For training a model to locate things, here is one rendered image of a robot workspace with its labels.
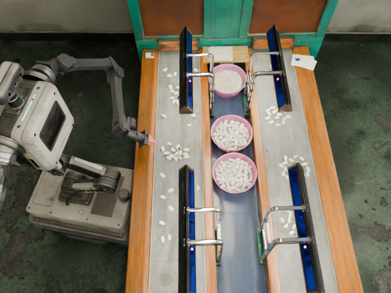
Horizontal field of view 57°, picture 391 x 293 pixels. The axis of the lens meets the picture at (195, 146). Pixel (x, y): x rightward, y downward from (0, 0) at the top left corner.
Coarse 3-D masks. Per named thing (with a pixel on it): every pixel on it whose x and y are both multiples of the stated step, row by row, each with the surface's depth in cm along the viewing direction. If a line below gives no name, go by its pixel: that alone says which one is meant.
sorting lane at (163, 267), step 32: (160, 64) 263; (160, 96) 249; (160, 128) 236; (192, 128) 236; (160, 160) 225; (192, 160) 224; (160, 192) 214; (160, 224) 205; (160, 256) 196; (160, 288) 188
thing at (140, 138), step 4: (136, 132) 210; (144, 132) 214; (136, 136) 209; (140, 136) 211; (144, 136) 213; (136, 140) 211; (140, 140) 211; (144, 140) 211; (140, 144) 213; (144, 144) 210
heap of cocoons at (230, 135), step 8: (232, 120) 238; (216, 128) 235; (224, 128) 235; (232, 128) 235; (240, 128) 235; (216, 136) 232; (224, 136) 234; (232, 136) 233; (240, 136) 232; (248, 136) 233; (224, 144) 231; (232, 144) 229; (240, 144) 229
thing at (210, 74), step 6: (186, 54) 216; (192, 54) 216; (198, 54) 216; (204, 54) 216; (210, 54) 217; (210, 60) 221; (210, 66) 226; (204, 72) 210; (210, 72) 229; (210, 78) 235; (210, 84) 240; (210, 90) 238; (210, 96) 251; (210, 102) 234; (210, 108) 239; (210, 114) 244
